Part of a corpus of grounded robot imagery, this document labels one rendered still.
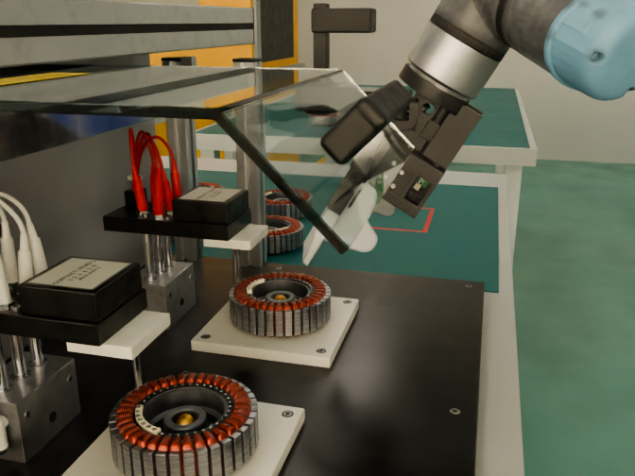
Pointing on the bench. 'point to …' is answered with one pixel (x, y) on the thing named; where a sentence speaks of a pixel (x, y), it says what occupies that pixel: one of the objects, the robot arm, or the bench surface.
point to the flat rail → (52, 130)
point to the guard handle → (365, 121)
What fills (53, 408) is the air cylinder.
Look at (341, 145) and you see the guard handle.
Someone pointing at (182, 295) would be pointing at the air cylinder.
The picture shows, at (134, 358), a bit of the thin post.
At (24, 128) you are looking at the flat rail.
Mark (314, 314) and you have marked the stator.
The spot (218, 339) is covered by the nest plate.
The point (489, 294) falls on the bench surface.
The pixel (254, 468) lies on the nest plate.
